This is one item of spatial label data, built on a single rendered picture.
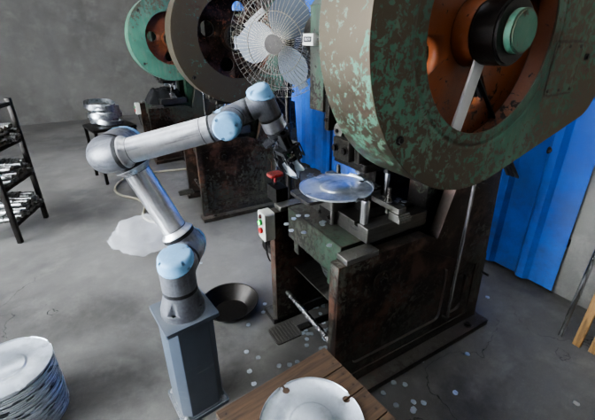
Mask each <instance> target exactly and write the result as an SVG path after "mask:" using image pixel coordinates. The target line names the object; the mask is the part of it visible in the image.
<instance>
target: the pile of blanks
mask: <svg viewBox="0 0 595 420"><path fill-rule="evenodd" d="M69 396H70V395H69V391H68V389H67V386H66V381H65V379H64V375H63V373H62V370H61V368H60V366H59V364H58V360H57V358H56V355H55V353H54V351H53V355H52V358H51V360H50V363H49V365H48V366H47V368H46V369H45V370H44V371H43V373H42V374H41V375H40V376H39V377H38V378H36V379H35V380H34V381H33V382H32V383H30V384H29V385H27V386H26V387H24V388H23V387H22V388H20V391H18V392H16V393H15V394H13V395H11V396H9V397H7V398H4V399H2V400H0V420H60V418H61V417H62V415H64V413H65V412H66V409H67V406H68V403H69V399H70V398H68V397H69Z"/></svg>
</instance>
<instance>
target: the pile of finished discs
mask: <svg viewBox="0 0 595 420"><path fill-rule="evenodd" d="M284 387H285V388H286V387H287V388H289V389H290V392H289V393H283V392H282V390H283V388H282V387H281V388H280V387H279V388H277V389H276V390H275V391H274V392H273V393H272V394H271V395H270V396H269V398H268V399H267V401H266V403H265V405H264V407H263V409H262V411H261V414H260V417H259V420H365V419H364V416H363V414H362V411H361V409H360V407H359V404H358V403H357V401H355V399H354V398H352V397H351V398H350V401H349V402H347V403H346V402H344V401H343V397H344V396H347V397H348V396H350V394H348V392H347V391H346V390H345V389H344V388H343V387H342V386H340V385H338V384H336V383H334V382H332V381H330V380H327V379H324V378H320V377H301V378H297V379H294V380H291V381H289V382H287V383H286V385H284Z"/></svg>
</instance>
